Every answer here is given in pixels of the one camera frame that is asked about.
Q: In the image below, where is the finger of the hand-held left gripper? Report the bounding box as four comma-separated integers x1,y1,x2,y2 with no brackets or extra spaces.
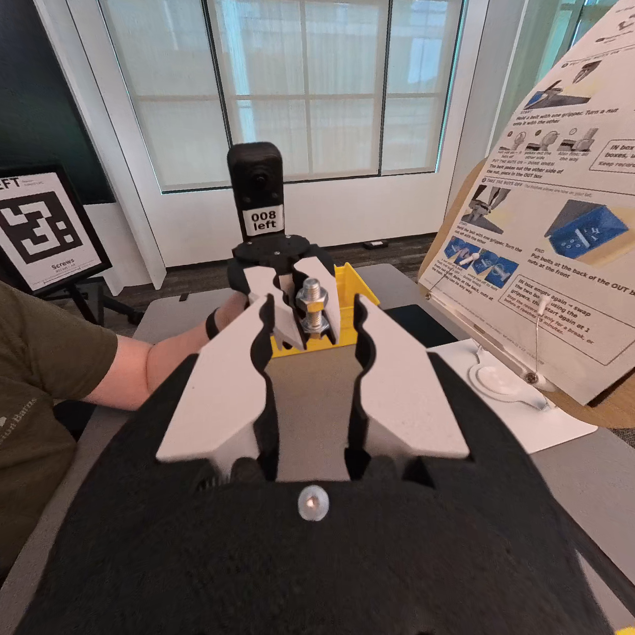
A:
293,257,344,345
246,267,307,350

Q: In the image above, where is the olive green shirt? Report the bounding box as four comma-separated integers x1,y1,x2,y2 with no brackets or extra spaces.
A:
0,280,120,581

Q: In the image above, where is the black flat mat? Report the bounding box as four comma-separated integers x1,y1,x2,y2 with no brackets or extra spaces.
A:
384,304,459,348

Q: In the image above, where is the white stand base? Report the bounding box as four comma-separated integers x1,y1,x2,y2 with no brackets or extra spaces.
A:
429,340,598,454

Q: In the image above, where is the white framed window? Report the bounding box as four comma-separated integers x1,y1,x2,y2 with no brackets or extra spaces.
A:
97,0,467,194

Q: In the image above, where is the person's left forearm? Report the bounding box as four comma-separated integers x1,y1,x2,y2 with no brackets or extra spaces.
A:
84,308,219,412

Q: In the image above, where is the printed instruction sheet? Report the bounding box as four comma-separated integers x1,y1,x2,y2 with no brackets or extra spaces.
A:
419,0,635,407

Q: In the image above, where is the person's left hand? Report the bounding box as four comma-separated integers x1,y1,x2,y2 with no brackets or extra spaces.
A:
211,292,251,343

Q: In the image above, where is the yellow plastic bin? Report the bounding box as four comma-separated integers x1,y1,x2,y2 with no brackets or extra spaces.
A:
270,262,382,359

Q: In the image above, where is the black easel stand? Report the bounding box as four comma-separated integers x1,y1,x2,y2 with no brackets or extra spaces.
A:
37,275,145,328

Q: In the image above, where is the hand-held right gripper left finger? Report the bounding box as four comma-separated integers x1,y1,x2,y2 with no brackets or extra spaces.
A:
156,294,278,482

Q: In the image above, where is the framed black-white marker sign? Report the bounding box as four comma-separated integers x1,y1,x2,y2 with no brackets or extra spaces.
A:
0,166,112,298

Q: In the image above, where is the steel hex bolt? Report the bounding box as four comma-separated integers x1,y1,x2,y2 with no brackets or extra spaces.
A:
296,278,332,342

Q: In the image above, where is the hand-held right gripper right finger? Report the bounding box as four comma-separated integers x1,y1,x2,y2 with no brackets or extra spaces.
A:
345,294,469,482

